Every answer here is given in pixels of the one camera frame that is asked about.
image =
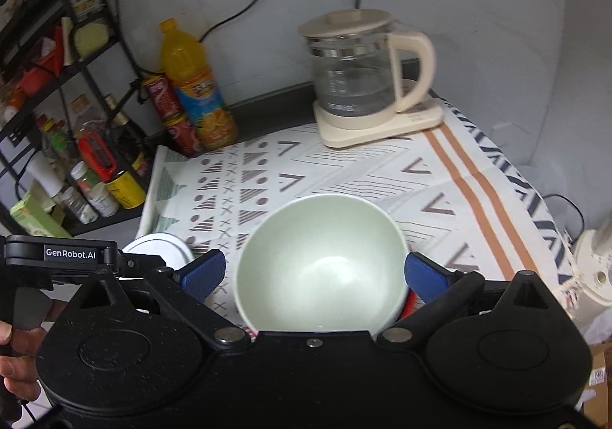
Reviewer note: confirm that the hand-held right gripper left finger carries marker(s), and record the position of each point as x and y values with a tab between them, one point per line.
203	272

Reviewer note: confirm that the orange juice bottle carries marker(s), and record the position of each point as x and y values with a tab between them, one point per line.
191	70

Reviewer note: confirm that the dark glass bottle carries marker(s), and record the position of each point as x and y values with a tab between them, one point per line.
136	147

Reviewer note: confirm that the red plastic container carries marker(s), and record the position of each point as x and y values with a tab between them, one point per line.
36	82

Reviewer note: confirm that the dark sauce bottle yellow label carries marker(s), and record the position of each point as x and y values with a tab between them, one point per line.
125	190

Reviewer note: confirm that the green cardboard box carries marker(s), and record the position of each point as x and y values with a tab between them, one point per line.
38	218

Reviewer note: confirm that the black metal rack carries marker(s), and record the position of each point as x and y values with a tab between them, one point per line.
117	22

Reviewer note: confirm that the cream kettle base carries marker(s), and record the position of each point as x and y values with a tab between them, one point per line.
363	130

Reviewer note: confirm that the green label bottle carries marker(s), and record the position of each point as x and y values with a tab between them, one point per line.
60	140

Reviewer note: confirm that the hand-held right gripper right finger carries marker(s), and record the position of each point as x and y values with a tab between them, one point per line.
425	278

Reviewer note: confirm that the white plate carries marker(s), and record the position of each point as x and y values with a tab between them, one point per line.
158	247

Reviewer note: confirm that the red plate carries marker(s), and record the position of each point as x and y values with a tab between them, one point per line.
409	307

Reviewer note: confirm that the white spice bottle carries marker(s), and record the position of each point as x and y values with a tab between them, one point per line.
79	204

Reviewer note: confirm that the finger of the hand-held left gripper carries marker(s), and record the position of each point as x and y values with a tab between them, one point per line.
143	260

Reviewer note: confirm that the patterned white tablecloth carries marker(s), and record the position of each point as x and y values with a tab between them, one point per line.
358	180

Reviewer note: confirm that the person's left hand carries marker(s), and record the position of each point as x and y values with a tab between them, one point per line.
21	362

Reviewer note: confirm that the white jar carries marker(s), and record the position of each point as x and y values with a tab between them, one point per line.
104	199

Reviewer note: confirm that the pale green ceramic bowl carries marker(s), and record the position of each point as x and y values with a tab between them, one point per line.
320	266

